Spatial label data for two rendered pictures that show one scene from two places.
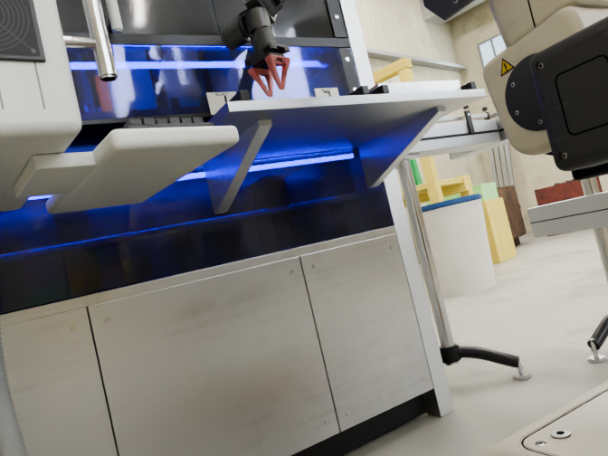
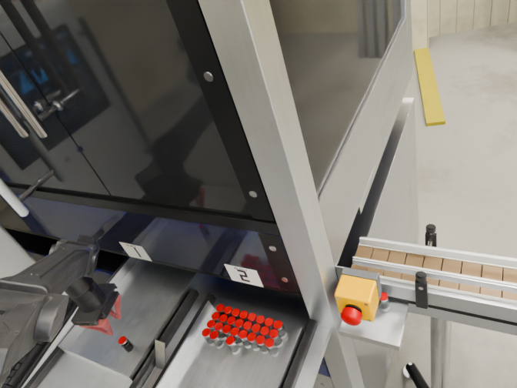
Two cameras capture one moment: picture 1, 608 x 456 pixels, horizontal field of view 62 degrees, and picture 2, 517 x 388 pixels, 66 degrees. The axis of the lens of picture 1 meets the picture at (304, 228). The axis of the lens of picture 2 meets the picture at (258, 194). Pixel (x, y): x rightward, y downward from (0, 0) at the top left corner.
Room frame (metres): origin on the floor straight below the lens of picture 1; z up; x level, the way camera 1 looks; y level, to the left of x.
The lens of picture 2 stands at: (1.38, -0.76, 1.70)
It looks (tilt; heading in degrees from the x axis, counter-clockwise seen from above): 38 degrees down; 69
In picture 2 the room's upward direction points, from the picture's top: 20 degrees counter-clockwise
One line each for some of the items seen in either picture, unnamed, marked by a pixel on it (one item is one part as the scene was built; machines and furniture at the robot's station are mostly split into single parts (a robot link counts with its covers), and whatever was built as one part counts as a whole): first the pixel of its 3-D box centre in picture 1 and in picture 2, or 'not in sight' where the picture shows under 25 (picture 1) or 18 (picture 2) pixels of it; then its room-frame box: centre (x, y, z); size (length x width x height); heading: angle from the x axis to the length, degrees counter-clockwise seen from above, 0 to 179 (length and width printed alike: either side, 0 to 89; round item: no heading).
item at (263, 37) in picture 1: (264, 46); (89, 296); (1.21, -0.01, 1.09); 0.10 x 0.07 x 0.07; 46
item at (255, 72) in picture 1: (269, 76); (106, 312); (1.21, 0.00, 1.02); 0.07 x 0.07 x 0.09; 46
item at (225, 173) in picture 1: (239, 172); not in sight; (1.15, 0.11, 0.79); 0.34 x 0.03 x 0.13; 31
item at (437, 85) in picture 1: (378, 113); (219, 385); (1.34, -0.26, 0.90); 0.34 x 0.26 x 0.04; 30
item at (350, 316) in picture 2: not in sight; (351, 313); (1.62, -0.38, 0.99); 0.04 x 0.04 x 0.04; 31
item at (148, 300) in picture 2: not in sight; (136, 306); (1.26, 0.09, 0.90); 0.34 x 0.26 x 0.04; 31
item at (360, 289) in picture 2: not in sight; (358, 295); (1.66, -0.36, 0.99); 0.08 x 0.07 x 0.07; 31
